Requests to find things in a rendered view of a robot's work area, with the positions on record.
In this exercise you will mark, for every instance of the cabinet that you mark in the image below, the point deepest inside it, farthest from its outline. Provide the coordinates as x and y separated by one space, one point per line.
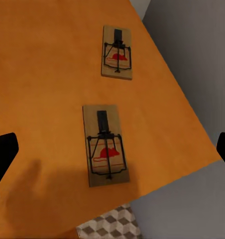
50 67

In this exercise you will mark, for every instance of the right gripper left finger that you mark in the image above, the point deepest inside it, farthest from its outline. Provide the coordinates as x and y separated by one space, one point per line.
8 149

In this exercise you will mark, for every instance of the mousetrap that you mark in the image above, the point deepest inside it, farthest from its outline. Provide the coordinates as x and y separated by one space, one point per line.
117 53
106 156

